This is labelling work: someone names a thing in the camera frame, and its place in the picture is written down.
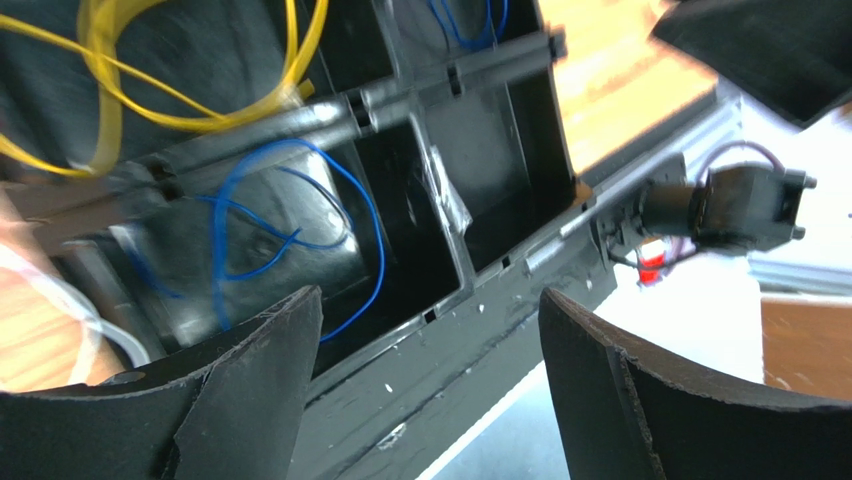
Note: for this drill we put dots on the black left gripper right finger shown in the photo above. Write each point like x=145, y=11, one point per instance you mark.
x=629, y=409

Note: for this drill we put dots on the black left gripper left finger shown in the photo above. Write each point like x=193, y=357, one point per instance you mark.
x=227, y=408

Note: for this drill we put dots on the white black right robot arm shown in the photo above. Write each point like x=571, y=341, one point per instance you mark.
x=794, y=57

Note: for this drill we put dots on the black compartment organizer tray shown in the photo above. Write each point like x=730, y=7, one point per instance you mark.
x=208, y=159

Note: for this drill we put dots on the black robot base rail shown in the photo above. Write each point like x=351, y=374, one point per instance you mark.
x=393, y=418

